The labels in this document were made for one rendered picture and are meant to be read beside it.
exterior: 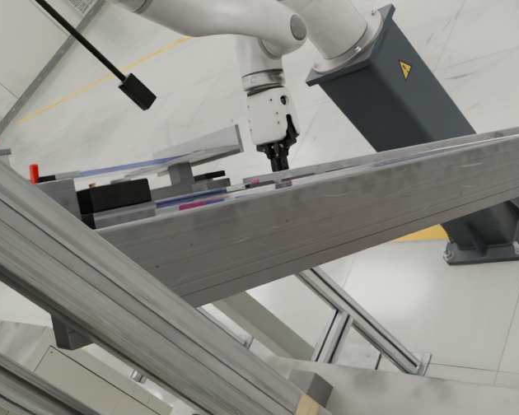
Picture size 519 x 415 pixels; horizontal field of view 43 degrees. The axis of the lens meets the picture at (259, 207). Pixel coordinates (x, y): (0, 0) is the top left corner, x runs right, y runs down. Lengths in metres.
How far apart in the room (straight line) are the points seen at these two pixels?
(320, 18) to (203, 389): 1.14
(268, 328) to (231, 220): 1.26
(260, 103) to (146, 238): 0.89
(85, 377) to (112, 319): 1.67
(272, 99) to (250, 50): 0.10
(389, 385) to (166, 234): 0.59
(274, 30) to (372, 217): 0.70
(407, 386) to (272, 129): 0.57
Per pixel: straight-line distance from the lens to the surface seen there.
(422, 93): 1.58
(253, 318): 1.65
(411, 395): 0.92
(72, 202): 0.74
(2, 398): 1.89
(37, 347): 1.94
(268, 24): 1.19
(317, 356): 1.53
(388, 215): 0.56
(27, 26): 9.58
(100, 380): 2.04
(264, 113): 1.27
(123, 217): 0.75
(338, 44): 1.47
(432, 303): 1.87
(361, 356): 1.89
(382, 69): 1.47
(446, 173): 0.63
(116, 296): 0.35
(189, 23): 1.19
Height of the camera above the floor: 1.31
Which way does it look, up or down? 28 degrees down
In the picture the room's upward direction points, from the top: 47 degrees counter-clockwise
